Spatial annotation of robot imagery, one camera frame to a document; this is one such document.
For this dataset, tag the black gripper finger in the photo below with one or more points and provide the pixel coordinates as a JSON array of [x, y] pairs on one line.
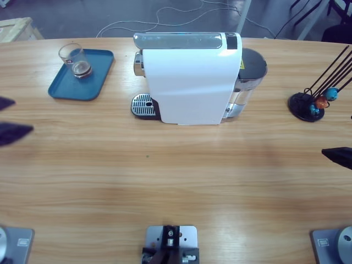
[[5, 103], [339, 156], [13, 134]]

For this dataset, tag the white metal post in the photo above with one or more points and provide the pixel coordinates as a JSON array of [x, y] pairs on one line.
[[244, 16]]

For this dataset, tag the dark blue coffee capsule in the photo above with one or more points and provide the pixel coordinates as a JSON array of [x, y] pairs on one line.
[[314, 109]]

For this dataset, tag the orange coffee capsule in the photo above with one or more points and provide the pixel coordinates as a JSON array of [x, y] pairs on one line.
[[321, 102]]

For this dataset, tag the silver coffee machine lever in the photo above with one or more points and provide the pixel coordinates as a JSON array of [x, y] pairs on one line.
[[176, 40]]

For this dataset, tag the white metal table frame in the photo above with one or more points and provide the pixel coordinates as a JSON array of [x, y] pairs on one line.
[[308, 26]]

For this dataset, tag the clear glass cup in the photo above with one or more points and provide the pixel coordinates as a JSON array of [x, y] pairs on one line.
[[78, 68]]

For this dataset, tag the black capsule holder with rods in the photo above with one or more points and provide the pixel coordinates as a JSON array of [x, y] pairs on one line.
[[298, 103]]

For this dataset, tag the black chair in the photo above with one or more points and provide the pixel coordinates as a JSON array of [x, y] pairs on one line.
[[336, 33]]

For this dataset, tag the white capsule coffee machine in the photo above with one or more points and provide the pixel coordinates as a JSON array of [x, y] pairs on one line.
[[189, 82]]

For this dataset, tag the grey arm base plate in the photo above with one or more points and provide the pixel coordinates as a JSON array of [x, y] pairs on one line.
[[330, 247], [19, 247]]

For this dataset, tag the grey mount with dark post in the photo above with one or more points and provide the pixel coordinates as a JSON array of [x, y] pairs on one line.
[[154, 236]]

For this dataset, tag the light blue coffee capsule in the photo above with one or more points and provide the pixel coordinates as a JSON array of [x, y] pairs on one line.
[[330, 94]]

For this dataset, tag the wooden crate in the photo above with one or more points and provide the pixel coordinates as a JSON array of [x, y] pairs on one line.
[[16, 30]]

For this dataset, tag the clear water tank black lid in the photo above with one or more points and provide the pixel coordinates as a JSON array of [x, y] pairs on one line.
[[251, 66]]

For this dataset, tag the blue plastic tray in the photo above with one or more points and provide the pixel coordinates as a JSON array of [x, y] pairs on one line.
[[79, 88]]

